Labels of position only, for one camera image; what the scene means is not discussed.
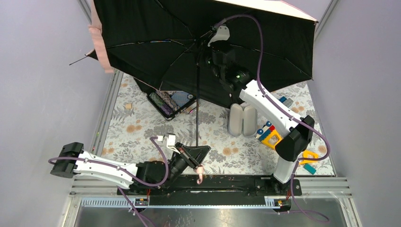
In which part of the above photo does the pink folding umbrella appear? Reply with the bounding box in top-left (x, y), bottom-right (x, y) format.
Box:
top-left (69, 0), bottom-right (319, 185)

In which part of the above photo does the lilac umbrella zip case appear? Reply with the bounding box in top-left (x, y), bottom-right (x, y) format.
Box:
top-left (227, 104), bottom-right (258, 137)

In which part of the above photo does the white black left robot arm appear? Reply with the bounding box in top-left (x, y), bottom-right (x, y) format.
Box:
top-left (48, 141), bottom-right (211, 190)

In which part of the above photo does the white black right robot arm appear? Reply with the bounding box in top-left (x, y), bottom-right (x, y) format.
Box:
top-left (205, 41), bottom-right (314, 184)

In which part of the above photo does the floral table cloth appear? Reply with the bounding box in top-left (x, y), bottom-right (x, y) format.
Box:
top-left (100, 72), bottom-right (332, 175)

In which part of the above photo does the purple chip stack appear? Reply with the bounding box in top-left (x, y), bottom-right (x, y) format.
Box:
top-left (160, 105), bottom-right (173, 117)

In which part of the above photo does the black poker chip case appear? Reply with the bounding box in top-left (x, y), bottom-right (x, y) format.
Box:
top-left (134, 79), bottom-right (197, 121)

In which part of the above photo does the blue playing card deck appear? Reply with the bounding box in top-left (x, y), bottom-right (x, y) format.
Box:
top-left (171, 91), bottom-right (193, 107)

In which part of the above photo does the green blue chip stack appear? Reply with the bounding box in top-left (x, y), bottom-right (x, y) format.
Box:
top-left (149, 93), bottom-right (169, 110)

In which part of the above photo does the yellow toy brick vehicle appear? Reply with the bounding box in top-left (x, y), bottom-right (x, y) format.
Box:
top-left (254, 121), bottom-right (320, 166)

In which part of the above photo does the blue toy brick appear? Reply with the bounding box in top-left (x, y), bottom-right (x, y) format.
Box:
top-left (279, 96), bottom-right (287, 103)

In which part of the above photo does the grey toy brick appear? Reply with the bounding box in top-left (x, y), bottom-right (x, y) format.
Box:
top-left (283, 98), bottom-right (294, 108)

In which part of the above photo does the teal toy brick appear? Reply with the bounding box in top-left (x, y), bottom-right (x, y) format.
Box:
top-left (303, 164), bottom-right (317, 175)

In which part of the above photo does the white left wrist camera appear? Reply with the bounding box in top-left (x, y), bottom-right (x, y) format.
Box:
top-left (157, 133), bottom-right (180, 154)

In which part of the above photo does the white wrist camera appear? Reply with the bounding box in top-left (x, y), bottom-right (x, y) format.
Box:
top-left (157, 133), bottom-right (180, 154)
top-left (207, 24), bottom-right (230, 47)

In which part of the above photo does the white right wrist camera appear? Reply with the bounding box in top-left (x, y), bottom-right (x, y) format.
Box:
top-left (207, 24), bottom-right (230, 47)

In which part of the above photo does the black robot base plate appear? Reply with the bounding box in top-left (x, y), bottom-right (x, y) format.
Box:
top-left (122, 175), bottom-right (302, 208)

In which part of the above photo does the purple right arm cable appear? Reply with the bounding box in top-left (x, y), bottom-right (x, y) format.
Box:
top-left (213, 14), bottom-right (331, 162)

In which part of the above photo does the aluminium frame rail left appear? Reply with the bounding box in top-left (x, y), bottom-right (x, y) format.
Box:
top-left (78, 0), bottom-right (123, 156)

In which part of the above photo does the aluminium frame rail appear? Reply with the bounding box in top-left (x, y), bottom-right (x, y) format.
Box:
top-left (314, 0), bottom-right (340, 41)
top-left (78, 0), bottom-right (123, 156)

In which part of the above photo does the aluminium frame rail right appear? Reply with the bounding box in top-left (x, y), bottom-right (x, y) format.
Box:
top-left (314, 0), bottom-right (340, 41)

